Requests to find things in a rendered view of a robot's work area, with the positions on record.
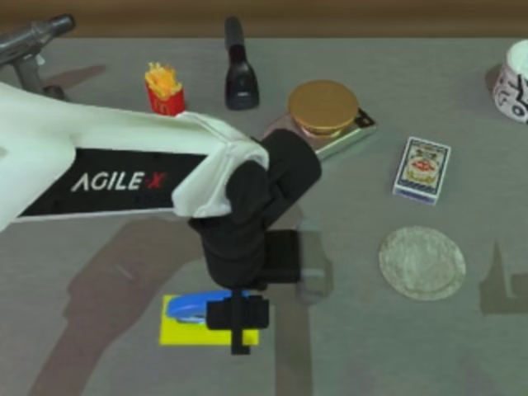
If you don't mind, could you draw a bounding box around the blue and silver stapler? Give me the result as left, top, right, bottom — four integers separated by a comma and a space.
164, 289, 253, 325

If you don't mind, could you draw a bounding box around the round grey white coaster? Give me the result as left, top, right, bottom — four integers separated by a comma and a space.
378, 225, 467, 302

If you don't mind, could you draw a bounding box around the silver kitchen scale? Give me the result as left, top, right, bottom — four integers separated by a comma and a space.
263, 106, 379, 163

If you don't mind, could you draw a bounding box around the red french fries box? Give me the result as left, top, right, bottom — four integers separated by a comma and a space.
144, 61, 187, 117

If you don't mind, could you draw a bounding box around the black barcode scanner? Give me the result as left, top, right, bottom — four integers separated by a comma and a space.
224, 16, 262, 111

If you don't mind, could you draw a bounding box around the blue playing card box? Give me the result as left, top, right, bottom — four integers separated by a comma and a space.
391, 136, 452, 207

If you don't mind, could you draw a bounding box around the white mug with black print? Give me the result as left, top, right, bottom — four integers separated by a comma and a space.
492, 39, 528, 125

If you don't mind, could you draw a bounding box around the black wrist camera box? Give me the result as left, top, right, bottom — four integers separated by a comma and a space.
262, 229, 301, 285

